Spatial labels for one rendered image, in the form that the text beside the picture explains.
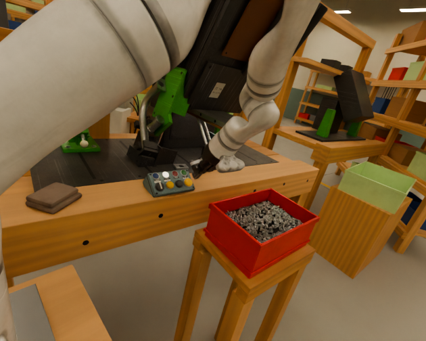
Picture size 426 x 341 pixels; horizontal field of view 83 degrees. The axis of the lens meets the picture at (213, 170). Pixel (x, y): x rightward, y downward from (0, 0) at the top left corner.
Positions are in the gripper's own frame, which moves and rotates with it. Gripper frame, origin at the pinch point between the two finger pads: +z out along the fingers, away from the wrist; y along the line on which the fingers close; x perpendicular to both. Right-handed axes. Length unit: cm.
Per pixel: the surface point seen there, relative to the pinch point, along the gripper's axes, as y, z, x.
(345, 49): -883, 94, -448
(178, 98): -4.9, -0.7, -31.8
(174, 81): -3.7, -3.8, -37.0
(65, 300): 39.9, -0.3, 22.5
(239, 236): -0.9, -5.6, 23.1
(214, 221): -0.6, 1.8, 15.9
